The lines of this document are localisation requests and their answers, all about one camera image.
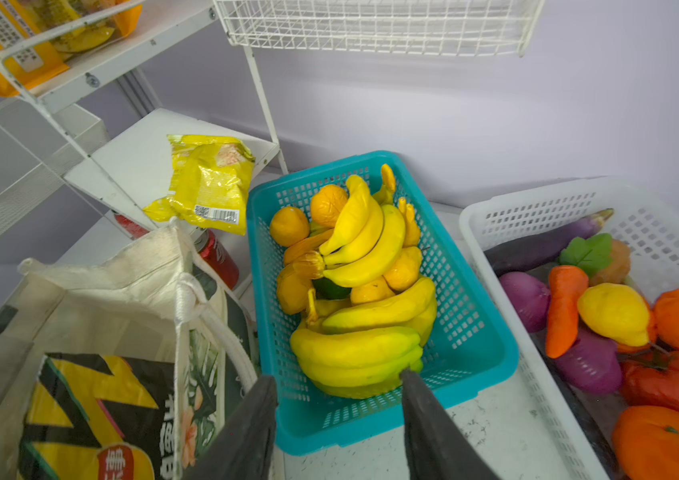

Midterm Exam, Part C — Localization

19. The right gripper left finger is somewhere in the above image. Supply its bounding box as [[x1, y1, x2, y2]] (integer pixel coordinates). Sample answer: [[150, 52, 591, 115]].
[[181, 375, 277, 480]]

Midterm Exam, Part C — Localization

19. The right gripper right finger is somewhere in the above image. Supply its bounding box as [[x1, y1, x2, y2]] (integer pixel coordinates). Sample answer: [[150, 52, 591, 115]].
[[401, 369, 499, 480]]

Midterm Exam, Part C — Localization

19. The beige canvas tote bag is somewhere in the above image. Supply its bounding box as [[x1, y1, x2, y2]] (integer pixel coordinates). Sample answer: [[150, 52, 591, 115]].
[[0, 226, 256, 479]]

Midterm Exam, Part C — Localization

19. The orange toy carrot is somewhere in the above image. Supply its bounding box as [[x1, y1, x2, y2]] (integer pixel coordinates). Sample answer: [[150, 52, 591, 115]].
[[545, 233, 613, 359]]

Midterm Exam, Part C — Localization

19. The yellow snack packet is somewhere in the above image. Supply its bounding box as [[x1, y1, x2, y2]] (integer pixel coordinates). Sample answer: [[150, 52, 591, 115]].
[[143, 134, 255, 236]]

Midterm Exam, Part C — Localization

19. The black yellow chips bag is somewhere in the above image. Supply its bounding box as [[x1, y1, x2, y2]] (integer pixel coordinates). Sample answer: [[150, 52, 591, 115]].
[[17, 353, 175, 479]]

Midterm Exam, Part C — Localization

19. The teal plastic basket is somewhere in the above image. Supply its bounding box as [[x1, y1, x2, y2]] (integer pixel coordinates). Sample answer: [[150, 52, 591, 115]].
[[246, 151, 519, 456]]

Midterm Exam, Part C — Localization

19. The large yellow banana bunch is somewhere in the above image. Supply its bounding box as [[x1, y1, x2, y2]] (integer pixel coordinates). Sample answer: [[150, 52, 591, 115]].
[[278, 275, 437, 399]]

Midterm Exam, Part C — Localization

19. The red toy tomato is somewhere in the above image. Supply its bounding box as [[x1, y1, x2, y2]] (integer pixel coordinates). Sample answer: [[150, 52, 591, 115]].
[[621, 351, 679, 412]]

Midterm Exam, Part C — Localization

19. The yellow toy lemon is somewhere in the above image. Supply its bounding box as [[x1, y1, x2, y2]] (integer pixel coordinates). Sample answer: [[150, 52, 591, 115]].
[[577, 283, 651, 347]]

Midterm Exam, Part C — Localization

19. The purple toy eggplant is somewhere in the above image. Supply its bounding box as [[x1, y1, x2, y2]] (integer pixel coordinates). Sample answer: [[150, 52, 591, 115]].
[[485, 208, 615, 277]]

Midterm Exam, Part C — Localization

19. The small yellow banana bunch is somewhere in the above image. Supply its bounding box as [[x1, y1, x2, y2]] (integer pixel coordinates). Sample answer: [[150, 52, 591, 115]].
[[287, 164, 423, 291]]

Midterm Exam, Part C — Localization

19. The white plastic basket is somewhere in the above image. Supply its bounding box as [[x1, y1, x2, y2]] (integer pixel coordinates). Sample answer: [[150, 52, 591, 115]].
[[459, 177, 679, 479]]

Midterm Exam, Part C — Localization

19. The white two-tier shelf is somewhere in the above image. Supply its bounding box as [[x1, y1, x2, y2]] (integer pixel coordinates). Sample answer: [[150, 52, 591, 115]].
[[0, 1, 288, 229]]

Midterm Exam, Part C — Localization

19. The orange snack bag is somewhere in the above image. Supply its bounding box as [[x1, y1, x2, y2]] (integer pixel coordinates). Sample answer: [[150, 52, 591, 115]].
[[0, 1, 142, 97]]

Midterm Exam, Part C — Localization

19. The white wire wall basket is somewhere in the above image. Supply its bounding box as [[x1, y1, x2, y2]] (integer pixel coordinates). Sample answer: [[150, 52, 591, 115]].
[[213, 0, 545, 57]]

